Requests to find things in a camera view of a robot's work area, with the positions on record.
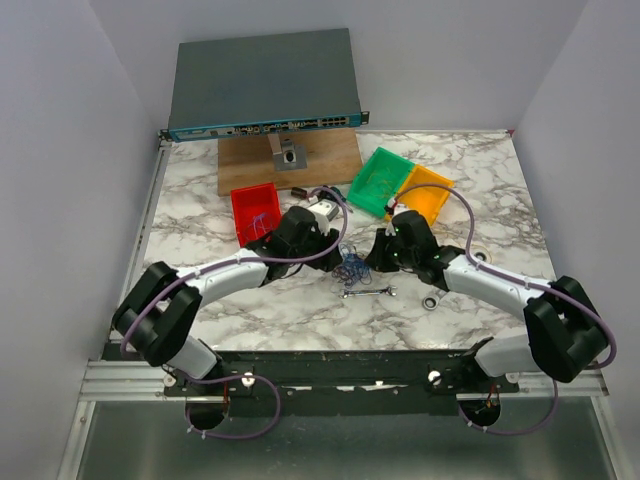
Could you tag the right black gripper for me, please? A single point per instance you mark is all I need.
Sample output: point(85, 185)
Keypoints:
point(377, 259)

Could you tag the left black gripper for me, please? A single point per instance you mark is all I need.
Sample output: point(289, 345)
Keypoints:
point(326, 263)

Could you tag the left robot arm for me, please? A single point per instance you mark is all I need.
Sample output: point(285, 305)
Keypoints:
point(156, 316)

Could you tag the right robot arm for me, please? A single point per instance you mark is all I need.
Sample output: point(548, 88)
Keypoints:
point(562, 336)

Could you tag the small open-end wrench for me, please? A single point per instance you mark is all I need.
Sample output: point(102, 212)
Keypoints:
point(386, 291)

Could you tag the black metal socket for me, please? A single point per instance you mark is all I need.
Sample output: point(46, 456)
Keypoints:
point(299, 193)

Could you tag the red plastic bin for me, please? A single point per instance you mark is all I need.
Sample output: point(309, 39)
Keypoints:
point(256, 211)

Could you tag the ratchet wrench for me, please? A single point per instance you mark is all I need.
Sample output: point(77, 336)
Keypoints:
point(432, 302)

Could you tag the yellow plastic bin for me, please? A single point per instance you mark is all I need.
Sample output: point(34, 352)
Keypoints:
point(428, 201)

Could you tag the green plastic bin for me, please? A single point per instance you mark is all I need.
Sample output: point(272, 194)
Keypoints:
point(376, 183)

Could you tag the wooden board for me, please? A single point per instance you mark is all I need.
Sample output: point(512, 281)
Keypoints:
point(324, 157)

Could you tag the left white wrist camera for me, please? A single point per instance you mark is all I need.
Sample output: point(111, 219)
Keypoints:
point(324, 211)

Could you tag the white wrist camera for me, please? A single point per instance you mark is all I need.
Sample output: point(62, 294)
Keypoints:
point(393, 208)
point(324, 211)

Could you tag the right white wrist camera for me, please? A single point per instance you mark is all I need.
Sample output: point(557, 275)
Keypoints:
point(393, 208)

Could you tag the green handled screwdriver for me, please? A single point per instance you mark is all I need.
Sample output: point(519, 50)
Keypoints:
point(339, 194)

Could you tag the grey metal bracket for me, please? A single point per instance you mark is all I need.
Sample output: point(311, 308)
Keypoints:
point(286, 153)

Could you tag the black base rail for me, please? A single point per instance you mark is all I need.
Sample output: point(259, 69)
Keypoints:
point(341, 383)

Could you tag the grey network switch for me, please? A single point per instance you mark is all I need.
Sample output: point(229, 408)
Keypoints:
point(262, 85)

